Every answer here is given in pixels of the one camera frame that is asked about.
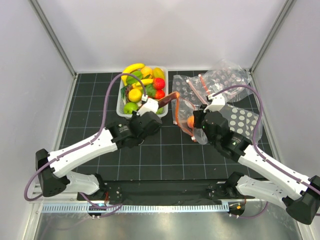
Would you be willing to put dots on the hot dog toy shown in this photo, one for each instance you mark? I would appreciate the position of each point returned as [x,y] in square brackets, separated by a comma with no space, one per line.
[168,98]

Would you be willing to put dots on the slotted cable duct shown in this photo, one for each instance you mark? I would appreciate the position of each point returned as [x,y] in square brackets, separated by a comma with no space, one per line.
[88,208]

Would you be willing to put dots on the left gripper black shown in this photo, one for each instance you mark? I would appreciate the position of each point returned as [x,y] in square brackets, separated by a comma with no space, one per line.
[135,116]

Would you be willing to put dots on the yellow starfruit toy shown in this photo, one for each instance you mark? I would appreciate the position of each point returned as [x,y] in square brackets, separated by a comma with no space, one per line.
[158,73]

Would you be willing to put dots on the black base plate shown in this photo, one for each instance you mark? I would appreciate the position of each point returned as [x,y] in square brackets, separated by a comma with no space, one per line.
[194,192]

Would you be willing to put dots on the left aluminium frame post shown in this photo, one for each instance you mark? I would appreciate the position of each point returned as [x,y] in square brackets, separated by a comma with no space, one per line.
[52,35]

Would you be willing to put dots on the white plastic food bin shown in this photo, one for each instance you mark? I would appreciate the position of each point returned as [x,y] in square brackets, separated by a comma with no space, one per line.
[121,103]

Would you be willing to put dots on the polka dot bag right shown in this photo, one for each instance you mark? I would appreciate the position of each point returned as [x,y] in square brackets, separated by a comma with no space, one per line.
[243,122]

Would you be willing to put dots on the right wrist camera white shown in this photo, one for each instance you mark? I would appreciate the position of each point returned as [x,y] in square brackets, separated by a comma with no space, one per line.
[217,102]

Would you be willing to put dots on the right aluminium frame post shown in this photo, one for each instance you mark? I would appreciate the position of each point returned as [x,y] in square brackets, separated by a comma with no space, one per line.
[279,21]

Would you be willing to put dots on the peach toy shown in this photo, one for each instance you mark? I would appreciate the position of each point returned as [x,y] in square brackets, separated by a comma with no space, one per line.
[190,122]

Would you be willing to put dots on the red strawberry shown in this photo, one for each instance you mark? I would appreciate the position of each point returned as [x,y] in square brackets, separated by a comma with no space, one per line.
[159,83]
[159,94]

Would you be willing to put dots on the red strawberry lower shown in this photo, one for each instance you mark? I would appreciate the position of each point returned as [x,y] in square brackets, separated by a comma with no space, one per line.
[159,94]

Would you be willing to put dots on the black grid mat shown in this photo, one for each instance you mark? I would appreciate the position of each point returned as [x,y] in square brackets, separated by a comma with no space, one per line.
[168,155]

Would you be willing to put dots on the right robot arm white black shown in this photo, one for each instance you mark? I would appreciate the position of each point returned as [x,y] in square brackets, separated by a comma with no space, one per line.
[297,194]

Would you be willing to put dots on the red strawberry upper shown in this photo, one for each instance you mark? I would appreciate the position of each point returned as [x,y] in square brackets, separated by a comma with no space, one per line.
[159,83]

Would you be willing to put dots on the polka dot bag back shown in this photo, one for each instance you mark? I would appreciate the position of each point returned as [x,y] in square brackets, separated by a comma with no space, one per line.
[225,74]

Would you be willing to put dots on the small yellow banana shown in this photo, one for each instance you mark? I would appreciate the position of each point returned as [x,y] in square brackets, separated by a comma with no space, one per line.
[144,82]

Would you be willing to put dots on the purple grapes toy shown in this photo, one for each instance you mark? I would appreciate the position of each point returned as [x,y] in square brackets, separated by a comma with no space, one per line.
[125,92]

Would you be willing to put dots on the green apple toy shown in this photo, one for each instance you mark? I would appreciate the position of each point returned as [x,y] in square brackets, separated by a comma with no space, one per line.
[130,107]

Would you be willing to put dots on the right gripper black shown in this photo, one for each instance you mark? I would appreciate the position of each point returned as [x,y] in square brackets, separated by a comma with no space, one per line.
[198,114]

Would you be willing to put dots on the polka dot bag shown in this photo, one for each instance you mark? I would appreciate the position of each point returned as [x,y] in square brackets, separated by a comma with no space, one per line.
[243,122]
[225,74]

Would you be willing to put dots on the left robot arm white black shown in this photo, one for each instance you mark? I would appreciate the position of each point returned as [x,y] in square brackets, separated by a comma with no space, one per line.
[55,169]

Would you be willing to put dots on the orange fruit toy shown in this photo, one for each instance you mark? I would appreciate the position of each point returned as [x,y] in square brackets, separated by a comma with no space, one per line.
[147,72]

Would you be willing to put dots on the aluminium frame post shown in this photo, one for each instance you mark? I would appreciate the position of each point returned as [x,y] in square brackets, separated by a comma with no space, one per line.
[52,35]
[279,21]

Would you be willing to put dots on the zip bag red zipper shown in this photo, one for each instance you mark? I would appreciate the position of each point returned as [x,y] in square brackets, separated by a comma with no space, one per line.
[183,110]

